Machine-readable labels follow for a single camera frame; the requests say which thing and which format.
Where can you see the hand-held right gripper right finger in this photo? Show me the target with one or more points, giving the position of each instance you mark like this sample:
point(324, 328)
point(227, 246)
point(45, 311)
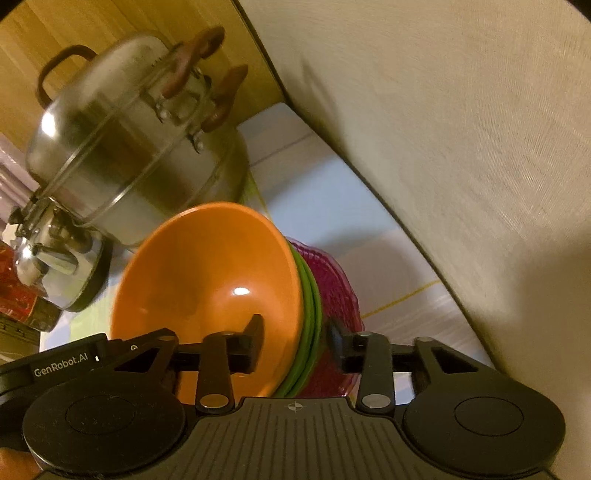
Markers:
point(334, 345)

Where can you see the orange plastic bowl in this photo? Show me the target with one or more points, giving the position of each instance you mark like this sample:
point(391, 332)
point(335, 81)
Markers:
point(207, 286)

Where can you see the cooking oil bottle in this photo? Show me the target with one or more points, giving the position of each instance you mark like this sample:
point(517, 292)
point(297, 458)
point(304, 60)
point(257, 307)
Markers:
point(18, 286)

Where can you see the wooden panel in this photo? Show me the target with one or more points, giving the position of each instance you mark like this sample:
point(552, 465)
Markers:
point(92, 27)

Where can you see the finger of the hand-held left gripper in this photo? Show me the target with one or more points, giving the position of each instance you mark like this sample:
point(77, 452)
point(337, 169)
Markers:
point(129, 347)

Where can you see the person's left hand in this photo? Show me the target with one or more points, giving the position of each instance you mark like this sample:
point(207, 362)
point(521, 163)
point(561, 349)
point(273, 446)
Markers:
point(16, 466)

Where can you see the stainless steel kettle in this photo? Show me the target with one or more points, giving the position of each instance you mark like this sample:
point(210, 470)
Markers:
point(51, 258)

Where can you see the checked tablecloth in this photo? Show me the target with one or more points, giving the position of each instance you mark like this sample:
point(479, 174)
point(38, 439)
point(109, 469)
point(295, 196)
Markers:
point(369, 258)

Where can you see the stainless steel steamer pot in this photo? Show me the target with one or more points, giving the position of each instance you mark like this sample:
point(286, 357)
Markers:
point(129, 152)

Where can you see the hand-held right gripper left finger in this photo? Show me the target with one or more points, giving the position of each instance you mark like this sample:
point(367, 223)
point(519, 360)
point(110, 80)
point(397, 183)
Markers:
point(253, 339)

